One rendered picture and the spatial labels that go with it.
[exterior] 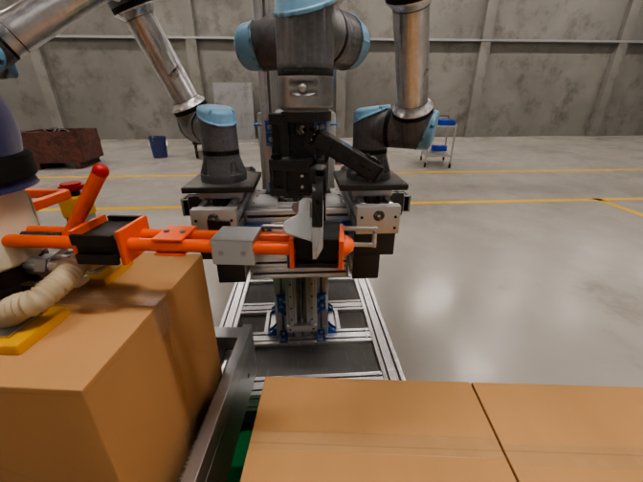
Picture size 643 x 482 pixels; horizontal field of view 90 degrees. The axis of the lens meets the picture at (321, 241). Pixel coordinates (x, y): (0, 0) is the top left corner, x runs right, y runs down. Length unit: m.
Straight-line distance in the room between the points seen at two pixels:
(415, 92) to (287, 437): 0.94
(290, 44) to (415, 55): 0.54
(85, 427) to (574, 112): 14.41
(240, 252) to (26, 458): 0.45
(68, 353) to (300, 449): 0.53
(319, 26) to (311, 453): 0.83
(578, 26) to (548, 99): 2.08
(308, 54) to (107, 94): 12.19
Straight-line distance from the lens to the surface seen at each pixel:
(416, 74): 0.97
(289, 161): 0.46
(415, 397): 1.01
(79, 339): 0.65
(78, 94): 12.99
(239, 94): 11.08
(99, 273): 0.80
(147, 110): 12.12
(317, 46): 0.46
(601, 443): 1.12
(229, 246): 0.53
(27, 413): 0.65
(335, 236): 0.50
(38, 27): 1.02
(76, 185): 1.31
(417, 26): 0.93
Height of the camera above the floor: 1.30
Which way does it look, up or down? 24 degrees down
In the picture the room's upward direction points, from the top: straight up
